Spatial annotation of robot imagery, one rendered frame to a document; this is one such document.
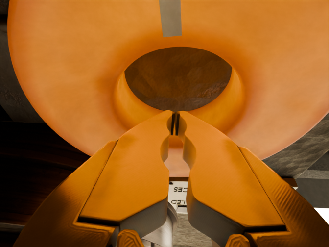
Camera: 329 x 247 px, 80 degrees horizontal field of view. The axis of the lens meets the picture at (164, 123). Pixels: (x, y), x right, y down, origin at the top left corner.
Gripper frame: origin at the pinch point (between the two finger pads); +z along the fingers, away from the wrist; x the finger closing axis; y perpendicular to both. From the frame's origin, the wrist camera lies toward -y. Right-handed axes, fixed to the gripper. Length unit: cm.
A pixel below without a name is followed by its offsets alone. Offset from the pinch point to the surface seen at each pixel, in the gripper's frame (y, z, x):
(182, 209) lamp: 36.8, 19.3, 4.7
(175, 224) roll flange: 29.0, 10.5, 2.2
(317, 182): 562, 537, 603
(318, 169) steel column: 338, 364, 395
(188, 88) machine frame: 0.4, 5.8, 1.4
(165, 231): 23.2, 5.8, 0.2
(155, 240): 21.1, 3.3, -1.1
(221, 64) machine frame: -2.0, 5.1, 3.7
